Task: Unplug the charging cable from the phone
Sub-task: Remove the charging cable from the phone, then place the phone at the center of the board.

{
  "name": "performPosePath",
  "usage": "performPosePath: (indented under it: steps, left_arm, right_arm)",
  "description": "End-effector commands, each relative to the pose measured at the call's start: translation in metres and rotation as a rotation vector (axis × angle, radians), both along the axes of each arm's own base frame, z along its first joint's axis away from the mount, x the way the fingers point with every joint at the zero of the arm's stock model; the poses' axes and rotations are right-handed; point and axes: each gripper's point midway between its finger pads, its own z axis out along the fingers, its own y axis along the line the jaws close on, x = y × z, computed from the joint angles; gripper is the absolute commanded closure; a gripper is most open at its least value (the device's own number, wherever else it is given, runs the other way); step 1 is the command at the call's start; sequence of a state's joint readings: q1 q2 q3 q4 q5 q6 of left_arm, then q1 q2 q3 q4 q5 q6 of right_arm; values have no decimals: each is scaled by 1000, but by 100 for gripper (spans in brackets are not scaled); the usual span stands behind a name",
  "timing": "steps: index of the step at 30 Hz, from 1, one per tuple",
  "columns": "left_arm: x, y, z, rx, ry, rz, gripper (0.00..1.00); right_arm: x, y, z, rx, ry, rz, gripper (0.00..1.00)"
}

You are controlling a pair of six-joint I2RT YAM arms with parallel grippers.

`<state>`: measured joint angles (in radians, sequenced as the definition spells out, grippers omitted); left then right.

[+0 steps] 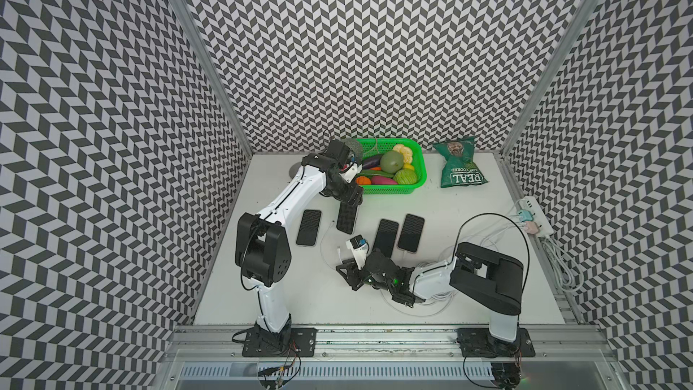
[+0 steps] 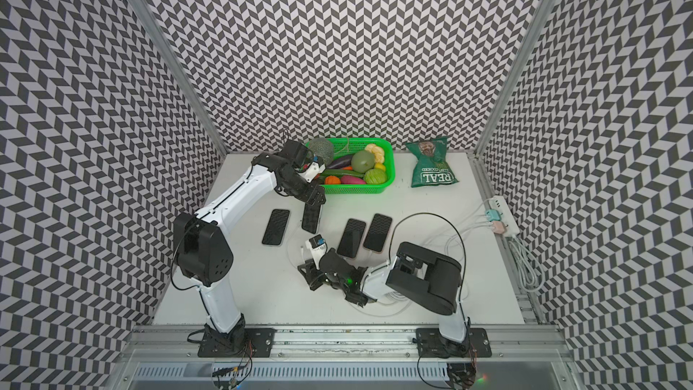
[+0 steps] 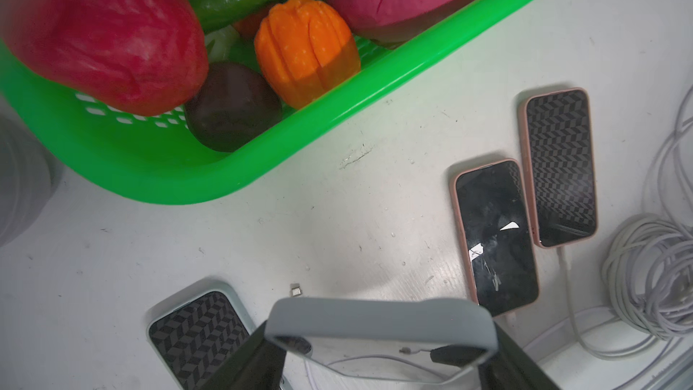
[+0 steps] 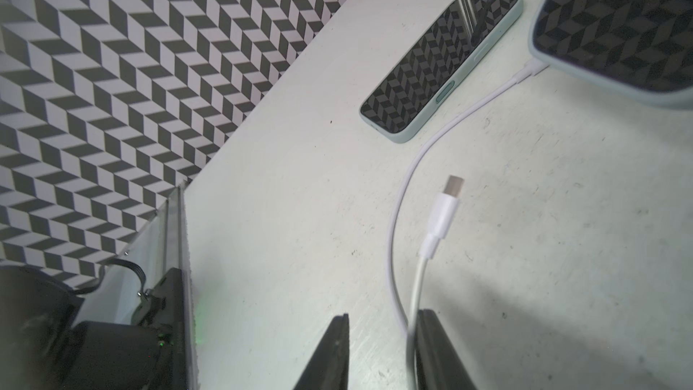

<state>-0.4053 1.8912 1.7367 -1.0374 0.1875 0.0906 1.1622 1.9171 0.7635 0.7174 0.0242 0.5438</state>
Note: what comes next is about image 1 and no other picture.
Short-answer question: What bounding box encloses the teal usb plug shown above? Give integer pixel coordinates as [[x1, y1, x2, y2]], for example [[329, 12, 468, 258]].
[[517, 209, 534, 222]]

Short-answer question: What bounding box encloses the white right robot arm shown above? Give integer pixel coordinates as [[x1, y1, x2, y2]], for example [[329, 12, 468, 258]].
[[335, 242, 524, 345]]

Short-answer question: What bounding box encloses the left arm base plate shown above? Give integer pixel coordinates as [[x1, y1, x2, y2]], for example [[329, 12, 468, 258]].
[[242, 325, 318, 359]]

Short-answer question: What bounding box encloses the magenta sweet potato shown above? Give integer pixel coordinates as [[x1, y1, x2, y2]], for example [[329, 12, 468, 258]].
[[370, 175, 398, 186]]

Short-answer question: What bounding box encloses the pink usb plug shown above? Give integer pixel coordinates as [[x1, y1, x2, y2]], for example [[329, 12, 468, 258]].
[[524, 221, 541, 236]]

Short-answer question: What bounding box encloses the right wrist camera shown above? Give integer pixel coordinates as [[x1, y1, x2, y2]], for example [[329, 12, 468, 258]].
[[346, 235, 370, 270]]

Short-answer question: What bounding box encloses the netted green melon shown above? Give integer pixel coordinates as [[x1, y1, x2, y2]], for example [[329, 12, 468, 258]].
[[344, 138, 364, 164]]

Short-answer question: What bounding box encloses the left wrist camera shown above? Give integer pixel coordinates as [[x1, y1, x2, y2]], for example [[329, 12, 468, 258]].
[[339, 139, 360, 173]]

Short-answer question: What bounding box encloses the purple eggplant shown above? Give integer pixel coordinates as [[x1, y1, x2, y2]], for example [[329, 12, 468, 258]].
[[362, 153, 384, 170]]

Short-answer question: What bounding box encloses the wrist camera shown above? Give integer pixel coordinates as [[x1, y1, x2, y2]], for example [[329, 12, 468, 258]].
[[346, 235, 370, 270], [339, 139, 360, 173]]

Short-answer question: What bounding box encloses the black phone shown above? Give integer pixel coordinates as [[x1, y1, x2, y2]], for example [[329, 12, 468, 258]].
[[296, 209, 322, 247]]

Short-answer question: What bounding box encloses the white usb power strip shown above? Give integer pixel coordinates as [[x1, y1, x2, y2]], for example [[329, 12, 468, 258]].
[[519, 196, 555, 238]]

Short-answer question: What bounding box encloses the green cucumber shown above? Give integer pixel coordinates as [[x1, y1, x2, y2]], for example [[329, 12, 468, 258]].
[[358, 170, 393, 178]]

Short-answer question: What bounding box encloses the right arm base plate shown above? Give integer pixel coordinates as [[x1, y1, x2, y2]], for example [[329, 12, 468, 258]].
[[457, 327, 536, 359]]

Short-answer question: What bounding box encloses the pink case phone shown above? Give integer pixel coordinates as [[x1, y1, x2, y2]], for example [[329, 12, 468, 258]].
[[397, 214, 425, 254], [373, 218, 399, 258]]

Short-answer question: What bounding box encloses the green cabbage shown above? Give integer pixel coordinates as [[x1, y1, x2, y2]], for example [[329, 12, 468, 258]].
[[393, 168, 419, 185]]

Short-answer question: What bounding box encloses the grey case phone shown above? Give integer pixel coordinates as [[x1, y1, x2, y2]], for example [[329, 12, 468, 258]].
[[336, 202, 358, 235]]

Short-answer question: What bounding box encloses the green chips bag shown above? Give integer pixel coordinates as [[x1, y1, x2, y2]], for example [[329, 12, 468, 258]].
[[433, 135, 487, 189]]

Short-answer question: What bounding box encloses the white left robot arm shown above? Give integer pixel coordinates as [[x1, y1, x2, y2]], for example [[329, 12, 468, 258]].
[[235, 139, 364, 336]]

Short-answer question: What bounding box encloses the pale green round fruit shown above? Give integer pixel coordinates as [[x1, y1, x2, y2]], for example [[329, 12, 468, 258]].
[[379, 151, 404, 174]]

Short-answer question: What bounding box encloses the green plastic basket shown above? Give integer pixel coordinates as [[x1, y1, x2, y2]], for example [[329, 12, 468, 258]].
[[357, 138, 428, 195]]

